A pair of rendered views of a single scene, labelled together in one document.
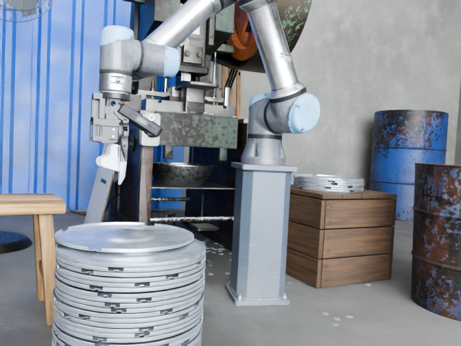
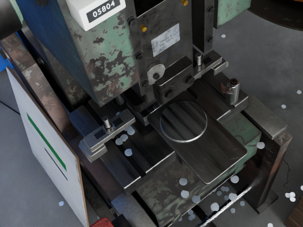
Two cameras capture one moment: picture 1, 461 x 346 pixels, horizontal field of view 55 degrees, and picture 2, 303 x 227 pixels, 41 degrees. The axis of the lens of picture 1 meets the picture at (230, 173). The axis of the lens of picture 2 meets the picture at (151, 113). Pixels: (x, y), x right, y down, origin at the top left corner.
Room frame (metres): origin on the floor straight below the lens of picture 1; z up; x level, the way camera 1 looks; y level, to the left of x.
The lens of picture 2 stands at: (1.58, 0.31, 1.70)
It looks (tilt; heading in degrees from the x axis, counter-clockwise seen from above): 59 degrees down; 356
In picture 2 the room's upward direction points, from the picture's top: 11 degrees counter-clockwise
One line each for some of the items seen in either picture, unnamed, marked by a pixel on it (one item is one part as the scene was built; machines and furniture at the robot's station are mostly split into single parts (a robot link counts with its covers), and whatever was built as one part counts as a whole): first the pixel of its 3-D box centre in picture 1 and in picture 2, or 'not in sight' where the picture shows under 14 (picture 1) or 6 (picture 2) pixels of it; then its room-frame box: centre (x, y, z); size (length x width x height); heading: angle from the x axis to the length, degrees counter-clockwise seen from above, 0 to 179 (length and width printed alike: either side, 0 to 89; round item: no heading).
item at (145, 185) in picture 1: (123, 153); (78, 160); (2.23, 0.55, 0.45); 0.92 x 0.12 x 0.90; 23
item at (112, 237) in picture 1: (126, 235); not in sight; (0.94, 0.22, 0.30); 0.29 x 0.29 x 0.01
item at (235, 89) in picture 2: (226, 96); (232, 90); (2.16, 0.04, 0.75); 0.03 x 0.03 x 0.10; 23
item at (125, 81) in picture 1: (115, 85); not in sight; (1.05, 0.28, 0.63); 0.08 x 0.08 x 0.05
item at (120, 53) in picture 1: (118, 52); not in sight; (1.05, 0.28, 0.71); 0.09 x 0.08 x 0.11; 124
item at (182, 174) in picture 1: (180, 174); not in sight; (2.21, 0.25, 0.36); 0.34 x 0.34 x 0.10
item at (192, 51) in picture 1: (189, 36); (154, 37); (2.17, 0.23, 1.04); 0.17 x 0.15 x 0.30; 23
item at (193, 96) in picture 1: (195, 99); (195, 144); (2.05, 0.18, 0.72); 0.25 x 0.14 x 0.14; 23
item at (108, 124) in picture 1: (110, 119); not in sight; (1.05, 0.29, 0.55); 0.09 x 0.08 x 0.12; 114
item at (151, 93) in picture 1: (150, 91); (106, 129); (2.14, 0.41, 0.76); 0.17 x 0.06 x 0.10; 113
